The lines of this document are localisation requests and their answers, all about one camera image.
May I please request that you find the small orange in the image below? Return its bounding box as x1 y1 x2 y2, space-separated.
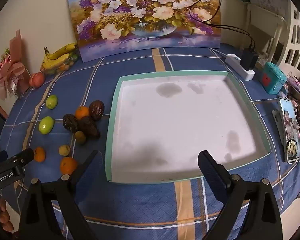
33 147 46 162
75 106 90 120
60 157 78 175

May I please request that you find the metal basket of accessories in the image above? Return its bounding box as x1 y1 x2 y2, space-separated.
286 72 300 105

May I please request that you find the pink wrapped bouquet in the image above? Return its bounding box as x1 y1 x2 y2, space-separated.
0 29 31 100

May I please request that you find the smartphone with lit screen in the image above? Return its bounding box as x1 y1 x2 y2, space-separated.
279 97 300 164

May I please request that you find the flower painting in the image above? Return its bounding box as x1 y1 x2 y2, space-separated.
66 0 222 63

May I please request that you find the white phone stand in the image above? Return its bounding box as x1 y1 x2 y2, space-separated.
272 109 285 145

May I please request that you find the white power strip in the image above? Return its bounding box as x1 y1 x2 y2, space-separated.
225 54 255 81

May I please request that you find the red apple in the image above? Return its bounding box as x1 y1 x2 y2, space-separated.
29 72 46 88

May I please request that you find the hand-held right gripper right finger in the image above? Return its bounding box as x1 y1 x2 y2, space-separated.
197 150 283 240

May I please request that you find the white chair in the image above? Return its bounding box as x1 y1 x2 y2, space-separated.
246 2 287 63

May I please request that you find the clear bag of small fruits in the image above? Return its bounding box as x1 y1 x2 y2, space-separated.
41 52 79 75

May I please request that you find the wrinkled dark brown fruit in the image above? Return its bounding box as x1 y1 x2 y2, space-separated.
63 114 79 133
89 100 105 121
78 116 101 138

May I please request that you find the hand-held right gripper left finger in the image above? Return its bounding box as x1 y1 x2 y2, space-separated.
18 150 99 240

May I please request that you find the white lattice shelf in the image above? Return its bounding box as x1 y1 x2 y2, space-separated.
277 0 300 75

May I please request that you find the black cable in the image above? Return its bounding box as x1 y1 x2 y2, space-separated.
189 0 256 49
189 0 253 48

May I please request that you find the small yellow-brown fruit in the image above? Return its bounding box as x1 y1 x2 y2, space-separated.
58 144 71 156
74 131 87 145

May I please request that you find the white power cord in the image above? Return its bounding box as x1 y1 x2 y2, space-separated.
211 49 227 59

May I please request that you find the green round fruit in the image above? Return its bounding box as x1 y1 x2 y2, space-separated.
45 95 58 110
38 116 55 135

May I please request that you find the shallow white green-rimmed box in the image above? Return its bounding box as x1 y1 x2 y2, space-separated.
105 70 272 183

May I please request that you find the person's left hand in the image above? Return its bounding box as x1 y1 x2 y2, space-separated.
0 197 14 233

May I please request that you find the black charger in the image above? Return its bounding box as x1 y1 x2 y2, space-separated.
240 47 258 70

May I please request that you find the blue plaid tablecloth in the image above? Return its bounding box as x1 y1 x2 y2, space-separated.
0 42 300 240

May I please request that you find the yellow banana bunch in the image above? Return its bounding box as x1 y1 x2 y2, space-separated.
41 43 78 70

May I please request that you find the teal toy box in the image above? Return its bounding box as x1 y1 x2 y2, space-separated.
259 62 287 95

